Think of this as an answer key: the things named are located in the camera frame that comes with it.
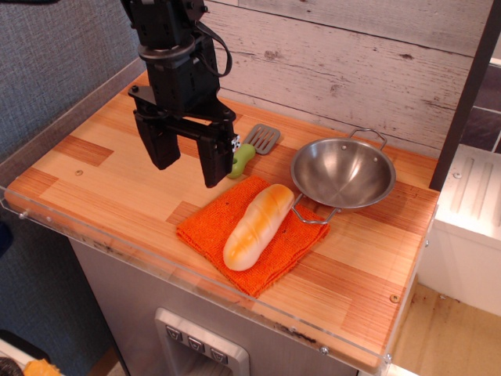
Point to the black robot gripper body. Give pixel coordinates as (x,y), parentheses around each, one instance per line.
(183,84)

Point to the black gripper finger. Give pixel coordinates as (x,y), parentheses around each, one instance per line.
(215,148)
(160,142)

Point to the toy hot dog bun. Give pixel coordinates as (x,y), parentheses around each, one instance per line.
(259,224)

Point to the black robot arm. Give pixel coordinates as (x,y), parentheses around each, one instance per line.
(173,20)

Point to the orange knitted cloth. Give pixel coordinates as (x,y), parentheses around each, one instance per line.
(207,231)

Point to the clear acrylic table guard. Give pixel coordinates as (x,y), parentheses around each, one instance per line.
(347,293)

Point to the silver dispenser panel with buttons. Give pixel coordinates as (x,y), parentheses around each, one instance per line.
(194,350)

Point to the orange object bottom left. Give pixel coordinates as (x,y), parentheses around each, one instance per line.
(41,368)

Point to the white ridged side counter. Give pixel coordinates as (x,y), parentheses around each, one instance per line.
(462,256)

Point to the green handled grey spatula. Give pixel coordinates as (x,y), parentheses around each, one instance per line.
(260,140)

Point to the steel bowl with handles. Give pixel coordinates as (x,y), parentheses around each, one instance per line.
(342,173)

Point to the dark grey right post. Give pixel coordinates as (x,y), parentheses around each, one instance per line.
(473,83)

